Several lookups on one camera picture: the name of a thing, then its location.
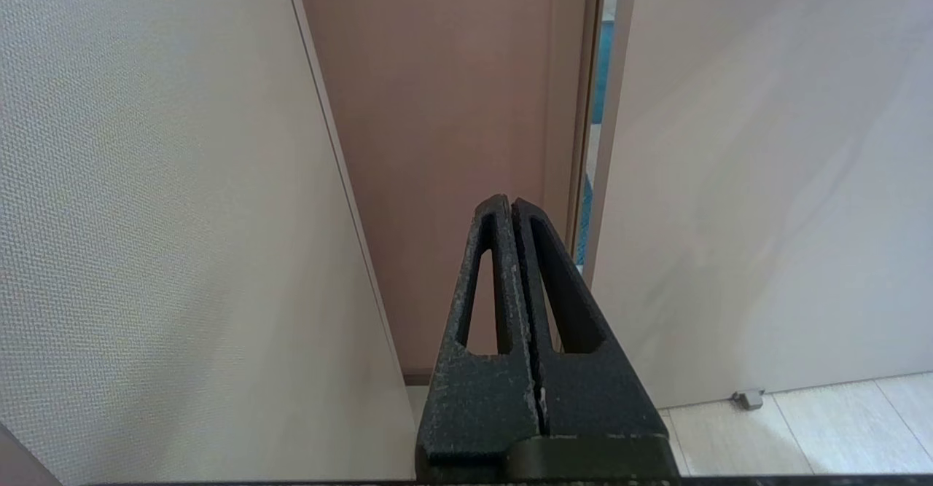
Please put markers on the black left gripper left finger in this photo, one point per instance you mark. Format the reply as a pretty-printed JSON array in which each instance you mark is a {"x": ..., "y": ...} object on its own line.
[{"x": 474, "y": 406}]

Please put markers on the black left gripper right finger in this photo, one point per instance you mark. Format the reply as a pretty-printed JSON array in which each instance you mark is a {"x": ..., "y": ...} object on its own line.
[{"x": 598, "y": 398}]

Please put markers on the grey floor door stop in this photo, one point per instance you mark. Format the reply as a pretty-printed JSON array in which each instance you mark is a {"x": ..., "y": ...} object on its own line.
[{"x": 748, "y": 399}]

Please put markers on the dark baseboard strip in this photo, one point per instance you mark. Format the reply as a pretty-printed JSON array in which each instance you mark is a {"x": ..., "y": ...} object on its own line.
[{"x": 417, "y": 379}]

